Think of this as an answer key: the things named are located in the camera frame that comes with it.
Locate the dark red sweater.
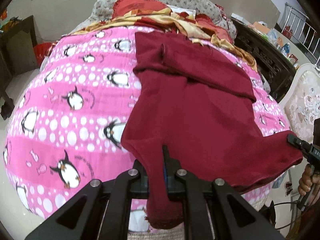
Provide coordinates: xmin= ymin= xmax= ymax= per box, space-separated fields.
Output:
xmin=121 ymin=31 xmax=302 ymax=229

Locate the black cable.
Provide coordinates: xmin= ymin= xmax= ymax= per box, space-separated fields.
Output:
xmin=260 ymin=182 xmax=304 ymax=230

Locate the left red heart pillow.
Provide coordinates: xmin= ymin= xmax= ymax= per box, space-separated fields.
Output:
xmin=112 ymin=0 xmax=168 ymax=19

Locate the red and yellow blanket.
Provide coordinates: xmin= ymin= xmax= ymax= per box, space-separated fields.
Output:
xmin=71 ymin=7 xmax=258 ymax=71

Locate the floral padded headboard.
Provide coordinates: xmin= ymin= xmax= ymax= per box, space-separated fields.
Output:
xmin=87 ymin=0 xmax=236 ymax=40

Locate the red heart pillow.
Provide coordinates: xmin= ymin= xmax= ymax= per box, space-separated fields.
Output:
xmin=112 ymin=0 xmax=168 ymax=19
xmin=195 ymin=14 xmax=233 ymax=43

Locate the right red heart pillow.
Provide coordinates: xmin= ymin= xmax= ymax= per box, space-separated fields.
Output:
xmin=195 ymin=14 xmax=233 ymax=43

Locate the white floral upholstered chair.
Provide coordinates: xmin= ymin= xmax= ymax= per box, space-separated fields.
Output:
xmin=279 ymin=63 xmax=319 ymax=142

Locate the white pillow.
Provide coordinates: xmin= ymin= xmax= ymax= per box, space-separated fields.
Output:
xmin=168 ymin=5 xmax=196 ymax=17

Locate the metal stair railing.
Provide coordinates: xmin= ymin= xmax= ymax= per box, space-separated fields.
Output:
xmin=281 ymin=2 xmax=319 ymax=67

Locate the dark wooden side table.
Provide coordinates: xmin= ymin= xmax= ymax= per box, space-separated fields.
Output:
xmin=1 ymin=16 xmax=38 ymax=120

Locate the dark carved wooden cabinet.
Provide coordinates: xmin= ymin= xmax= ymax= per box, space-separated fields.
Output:
xmin=233 ymin=20 xmax=296 ymax=102

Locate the right hand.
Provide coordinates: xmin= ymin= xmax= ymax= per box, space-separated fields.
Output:
xmin=298 ymin=164 xmax=319 ymax=198

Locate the pink penguin quilt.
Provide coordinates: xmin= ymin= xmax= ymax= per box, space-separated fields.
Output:
xmin=3 ymin=27 xmax=290 ymax=232

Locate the red plastic basin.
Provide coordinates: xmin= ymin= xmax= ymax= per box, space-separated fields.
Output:
xmin=33 ymin=42 xmax=53 ymax=67

